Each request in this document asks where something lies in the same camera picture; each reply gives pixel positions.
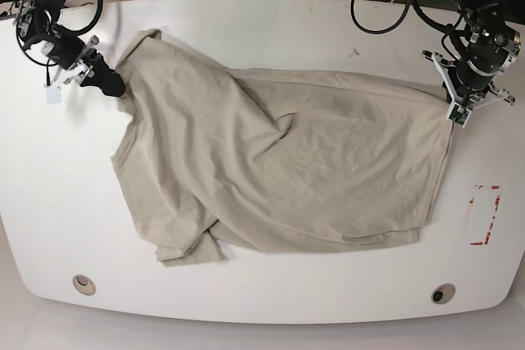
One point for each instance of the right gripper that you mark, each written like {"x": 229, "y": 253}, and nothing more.
{"x": 68, "y": 51}

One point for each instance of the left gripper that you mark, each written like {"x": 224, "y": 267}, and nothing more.
{"x": 484, "y": 52}

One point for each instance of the beige T-shirt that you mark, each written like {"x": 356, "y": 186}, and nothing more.
{"x": 277, "y": 161}

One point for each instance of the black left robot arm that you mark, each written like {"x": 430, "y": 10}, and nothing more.
{"x": 484, "y": 14}

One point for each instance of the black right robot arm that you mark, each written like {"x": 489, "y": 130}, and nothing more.
{"x": 37, "y": 22}

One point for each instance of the red tape rectangle marking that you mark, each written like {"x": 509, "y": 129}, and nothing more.
{"x": 482, "y": 209}

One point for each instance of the left table grommet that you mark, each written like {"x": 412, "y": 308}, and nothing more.
{"x": 84, "y": 285}

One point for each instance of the table grommet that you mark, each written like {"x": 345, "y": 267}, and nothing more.
{"x": 443, "y": 294}
{"x": 84, "y": 285}

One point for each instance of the right table grommet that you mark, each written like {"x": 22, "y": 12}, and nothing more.
{"x": 443, "y": 294}

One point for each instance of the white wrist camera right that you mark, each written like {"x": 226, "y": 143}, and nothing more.
{"x": 61, "y": 78}

